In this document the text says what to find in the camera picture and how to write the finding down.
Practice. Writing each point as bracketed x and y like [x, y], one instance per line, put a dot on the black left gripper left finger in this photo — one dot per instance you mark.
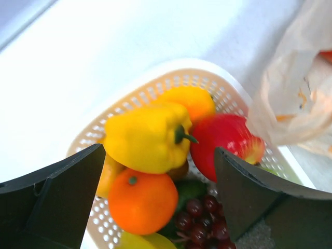
[50, 207]

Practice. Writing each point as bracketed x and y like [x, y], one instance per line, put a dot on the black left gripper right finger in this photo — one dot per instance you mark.
[263, 210]

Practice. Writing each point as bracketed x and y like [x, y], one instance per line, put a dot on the orange fake tangerine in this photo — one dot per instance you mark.
[141, 203]

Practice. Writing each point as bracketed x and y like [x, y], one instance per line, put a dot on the red fake apple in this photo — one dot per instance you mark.
[228, 131]

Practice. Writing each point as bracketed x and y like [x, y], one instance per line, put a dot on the translucent orange plastic bag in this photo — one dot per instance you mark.
[293, 104]

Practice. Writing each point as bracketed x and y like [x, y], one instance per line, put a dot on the yellow fake bell pepper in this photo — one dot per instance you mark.
[152, 139]

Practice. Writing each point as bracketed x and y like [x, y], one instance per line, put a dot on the white perforated plastic basket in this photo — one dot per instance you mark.
[229, 97]

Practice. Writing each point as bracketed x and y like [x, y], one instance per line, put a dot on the dark brown fake avocado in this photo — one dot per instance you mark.
[179, 173]

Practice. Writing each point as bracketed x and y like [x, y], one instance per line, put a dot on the red yellow fake mango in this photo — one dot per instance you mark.
[327, 55]

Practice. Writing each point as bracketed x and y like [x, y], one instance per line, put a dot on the yellow fake starfruit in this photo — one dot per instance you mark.
[111, 169]

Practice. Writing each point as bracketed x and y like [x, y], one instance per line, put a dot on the yellow fake banana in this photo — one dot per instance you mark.
[155, 240]

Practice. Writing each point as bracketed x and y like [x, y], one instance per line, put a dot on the dark red fake grapes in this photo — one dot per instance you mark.
[202, 224]

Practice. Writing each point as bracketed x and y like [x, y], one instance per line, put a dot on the green fake lime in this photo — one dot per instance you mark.
[187, 189]

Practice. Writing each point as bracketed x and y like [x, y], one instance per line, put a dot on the orange fake fruit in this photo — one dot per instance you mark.
[197, 101]

